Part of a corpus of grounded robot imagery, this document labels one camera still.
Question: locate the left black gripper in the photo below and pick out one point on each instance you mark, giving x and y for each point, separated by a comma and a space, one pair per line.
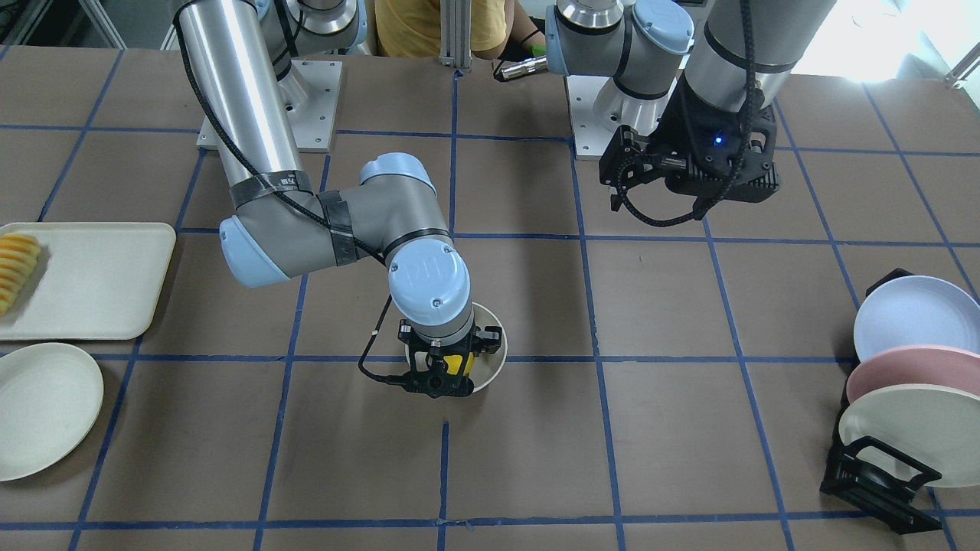
684, 122

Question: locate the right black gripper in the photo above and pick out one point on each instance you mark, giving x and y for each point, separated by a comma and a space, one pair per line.
488, 339

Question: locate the yellow lemon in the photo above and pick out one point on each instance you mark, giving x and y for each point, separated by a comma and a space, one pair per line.
458, 364

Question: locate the cream ceramic bowl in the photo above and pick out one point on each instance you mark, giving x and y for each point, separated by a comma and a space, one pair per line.
490, 348

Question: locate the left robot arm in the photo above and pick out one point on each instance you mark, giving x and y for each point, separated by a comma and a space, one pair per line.
741, 44

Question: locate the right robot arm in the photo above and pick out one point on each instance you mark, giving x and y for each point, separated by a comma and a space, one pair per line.
242, 62

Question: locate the silver flashlight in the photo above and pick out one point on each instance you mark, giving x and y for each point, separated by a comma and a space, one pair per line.
505, 73

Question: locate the blue plate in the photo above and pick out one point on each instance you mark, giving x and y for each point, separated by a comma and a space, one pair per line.
916, 310

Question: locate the pink plate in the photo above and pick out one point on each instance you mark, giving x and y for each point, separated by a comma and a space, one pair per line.
915, 364

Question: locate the cream plate in rack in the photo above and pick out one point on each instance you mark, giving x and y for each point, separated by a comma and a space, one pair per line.
934, 424

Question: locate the black dish rack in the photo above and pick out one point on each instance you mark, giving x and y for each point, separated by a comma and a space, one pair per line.
872, 489

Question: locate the cream rectangular tray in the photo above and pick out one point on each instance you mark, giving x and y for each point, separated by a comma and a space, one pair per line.
95, 281

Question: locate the cream round plate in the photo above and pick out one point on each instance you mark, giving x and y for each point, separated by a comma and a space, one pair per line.
51, 396

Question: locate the sliced yellow fruit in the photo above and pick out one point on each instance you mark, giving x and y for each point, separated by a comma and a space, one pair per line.
19, 258

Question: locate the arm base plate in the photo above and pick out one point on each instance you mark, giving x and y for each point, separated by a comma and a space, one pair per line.
593, 130
314, 107

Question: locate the aluminium frame post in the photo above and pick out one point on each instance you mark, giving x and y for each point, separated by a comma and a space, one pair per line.
455, 35

